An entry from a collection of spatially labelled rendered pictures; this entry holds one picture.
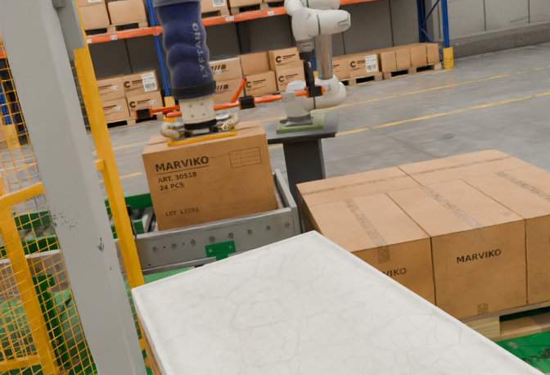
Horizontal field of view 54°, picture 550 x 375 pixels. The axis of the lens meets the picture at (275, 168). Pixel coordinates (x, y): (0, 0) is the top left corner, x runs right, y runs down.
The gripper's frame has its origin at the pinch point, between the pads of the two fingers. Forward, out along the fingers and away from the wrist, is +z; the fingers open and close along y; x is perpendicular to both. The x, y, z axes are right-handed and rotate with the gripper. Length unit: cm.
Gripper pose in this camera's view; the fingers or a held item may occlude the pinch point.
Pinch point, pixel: (311, 90)
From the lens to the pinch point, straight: 282.2
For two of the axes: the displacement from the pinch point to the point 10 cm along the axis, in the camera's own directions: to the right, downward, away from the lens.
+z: 1.5, 9.5, 2.7
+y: 1.2, 2.5, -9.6
